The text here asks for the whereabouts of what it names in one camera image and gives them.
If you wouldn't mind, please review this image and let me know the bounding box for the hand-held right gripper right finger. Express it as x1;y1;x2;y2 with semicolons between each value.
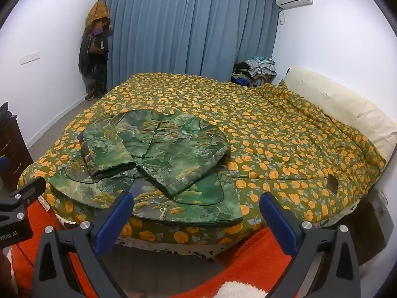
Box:
259;192;362;298

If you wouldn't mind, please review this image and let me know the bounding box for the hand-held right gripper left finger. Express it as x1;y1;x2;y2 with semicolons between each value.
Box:
31;191;134;298

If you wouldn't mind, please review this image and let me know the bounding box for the green landscape print padded jacket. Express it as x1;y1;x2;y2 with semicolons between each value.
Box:
46;109;244;226

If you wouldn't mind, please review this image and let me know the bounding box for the coat rack with hanging clothes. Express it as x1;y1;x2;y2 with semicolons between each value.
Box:
78;0;114;101

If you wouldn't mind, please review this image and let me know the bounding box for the pile of folded clothes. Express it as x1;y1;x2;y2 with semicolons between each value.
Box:
231;56;277;87

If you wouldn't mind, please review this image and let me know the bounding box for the dark wooden dresser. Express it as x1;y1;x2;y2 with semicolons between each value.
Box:
0;102;34;193

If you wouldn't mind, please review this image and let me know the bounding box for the white fluffy patch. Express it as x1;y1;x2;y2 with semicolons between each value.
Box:
214;281;269;298

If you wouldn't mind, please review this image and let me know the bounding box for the green quilt with orange flowers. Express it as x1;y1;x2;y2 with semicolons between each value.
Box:
17;72;388;255

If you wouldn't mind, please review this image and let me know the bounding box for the cream padded headboard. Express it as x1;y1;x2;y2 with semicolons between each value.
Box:
284;66;397;162

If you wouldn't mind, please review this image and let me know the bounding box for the blue curtain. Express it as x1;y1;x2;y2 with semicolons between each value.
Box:
102;0;277;93

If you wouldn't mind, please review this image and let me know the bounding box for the white wall switch panel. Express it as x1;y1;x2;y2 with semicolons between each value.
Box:
20;51;41;66

